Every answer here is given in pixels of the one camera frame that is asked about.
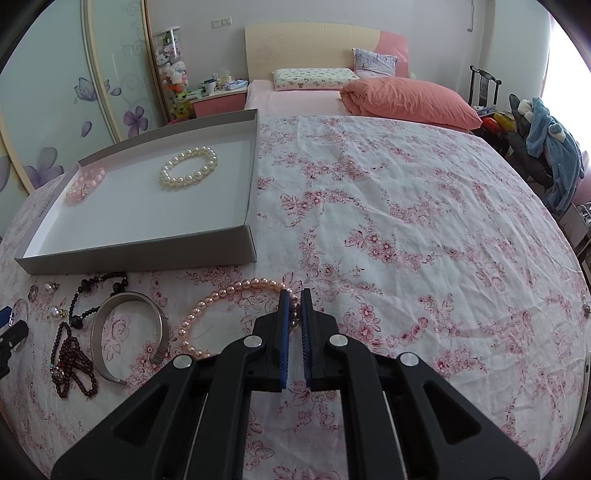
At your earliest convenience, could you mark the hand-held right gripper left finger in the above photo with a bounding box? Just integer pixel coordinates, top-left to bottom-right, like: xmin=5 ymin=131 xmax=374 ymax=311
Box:
xmin=51 ymin=288 xmax=298 ymax=480

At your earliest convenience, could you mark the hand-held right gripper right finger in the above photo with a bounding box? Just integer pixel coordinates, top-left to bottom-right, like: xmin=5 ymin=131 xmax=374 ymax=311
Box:
xmin=300 ymin=288 xmax=541 ymax=480

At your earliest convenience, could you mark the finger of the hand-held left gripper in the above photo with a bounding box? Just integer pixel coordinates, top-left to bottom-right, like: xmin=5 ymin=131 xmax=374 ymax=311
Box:
xmin=0 ymin=305 xmax=30 ymax=377

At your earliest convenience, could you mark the pink pearl necklace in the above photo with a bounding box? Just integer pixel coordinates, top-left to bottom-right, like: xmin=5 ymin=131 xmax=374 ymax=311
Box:
xmin=173 ymin=277 xmax=301 ymax=358

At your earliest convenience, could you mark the dark red bead necklace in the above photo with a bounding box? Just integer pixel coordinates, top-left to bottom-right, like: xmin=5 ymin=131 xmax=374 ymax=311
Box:
xmin=50 ymin=322 xmax=100 ymax=398

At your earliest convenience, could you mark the wide silver bangle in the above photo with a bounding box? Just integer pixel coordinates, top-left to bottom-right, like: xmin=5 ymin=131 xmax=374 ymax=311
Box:
xmin=90 ymin=292 xmax=168 ymax=385

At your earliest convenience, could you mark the black bead bracelet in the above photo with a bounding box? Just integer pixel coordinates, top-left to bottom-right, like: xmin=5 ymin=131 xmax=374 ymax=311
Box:
xmin=68 ymin=272 xmax=130 ymax=329

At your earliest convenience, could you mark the grey cardboard tray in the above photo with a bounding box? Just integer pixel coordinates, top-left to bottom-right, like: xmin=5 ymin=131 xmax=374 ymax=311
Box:
xmin=14 ymin=108 xmax=262 ymax=276

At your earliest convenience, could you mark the floral bed sheet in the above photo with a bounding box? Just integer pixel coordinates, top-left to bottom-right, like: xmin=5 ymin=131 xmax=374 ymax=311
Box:
xmin=0 ymin=113 xmax=591 ymax=480

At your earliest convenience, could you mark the pink bed sheet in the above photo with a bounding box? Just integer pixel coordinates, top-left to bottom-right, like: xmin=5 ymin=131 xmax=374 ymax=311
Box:
xmin=245 ymin=79 xmax=352 ymax=117

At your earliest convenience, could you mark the pink nightstand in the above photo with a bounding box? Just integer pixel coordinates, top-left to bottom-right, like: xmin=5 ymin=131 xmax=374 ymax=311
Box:
xmin=191 ymin=90 xmax=247 ymax=120

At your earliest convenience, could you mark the cartoon print pillow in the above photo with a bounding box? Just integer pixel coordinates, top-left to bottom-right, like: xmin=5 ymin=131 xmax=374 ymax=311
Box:
xmin=271 ymin=68 xmax=355 ymax=92

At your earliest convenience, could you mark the coral duvet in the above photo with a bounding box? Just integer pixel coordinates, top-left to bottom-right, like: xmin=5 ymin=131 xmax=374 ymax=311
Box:
xmin=339 ymin=77 xmax=483 ymax=134

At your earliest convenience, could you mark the flower print wardrobe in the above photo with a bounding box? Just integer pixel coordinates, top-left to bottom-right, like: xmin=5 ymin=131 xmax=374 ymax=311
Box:
xmin=0 ymin=0 xmax=169 ymax=241

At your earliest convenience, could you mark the purple floral pillow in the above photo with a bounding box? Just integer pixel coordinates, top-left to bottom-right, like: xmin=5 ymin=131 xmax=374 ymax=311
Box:
xmin=352 ymin=48 xmax=399 ymax=77

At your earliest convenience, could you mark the clear tube of plush toys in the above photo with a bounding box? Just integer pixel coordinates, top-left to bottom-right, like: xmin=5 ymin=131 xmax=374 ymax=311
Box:
xmin=154 ymin=28 xmax=192 ymax=125

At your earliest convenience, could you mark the cream and pink headboard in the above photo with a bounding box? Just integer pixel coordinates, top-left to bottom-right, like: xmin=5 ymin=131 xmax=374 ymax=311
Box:
xmin=244 ymin=22 xmax=409 ymax=81

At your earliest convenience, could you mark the red and yellow toy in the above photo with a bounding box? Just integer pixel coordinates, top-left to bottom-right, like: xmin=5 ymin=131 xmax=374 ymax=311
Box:
xmin=480 ymin=111 xmax=515 ymax=134

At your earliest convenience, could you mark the dark padded chair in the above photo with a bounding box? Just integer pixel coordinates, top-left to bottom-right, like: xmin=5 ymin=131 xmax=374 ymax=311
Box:
xmin=505 ymin=93 xmax=555 ymax=185

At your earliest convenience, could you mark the black wooden chair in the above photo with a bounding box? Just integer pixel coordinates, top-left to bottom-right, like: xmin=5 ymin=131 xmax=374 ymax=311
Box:
xmin=468 ymin=65 xmax=502 ymax=109

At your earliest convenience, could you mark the blue plush garment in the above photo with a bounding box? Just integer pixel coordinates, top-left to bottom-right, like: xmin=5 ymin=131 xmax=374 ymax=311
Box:
xmin=526 ymin=97 xmax=587 ymax=213

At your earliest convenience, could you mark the pink bead bracelet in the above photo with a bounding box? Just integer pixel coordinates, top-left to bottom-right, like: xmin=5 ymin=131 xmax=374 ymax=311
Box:
xmin=66 ymin=167 xmax=108 ymax=204

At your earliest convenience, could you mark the white pearl bracelet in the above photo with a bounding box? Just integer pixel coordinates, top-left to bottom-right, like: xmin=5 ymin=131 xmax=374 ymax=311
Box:
xmin=159 ymin=146 xmax=219 ymax=188

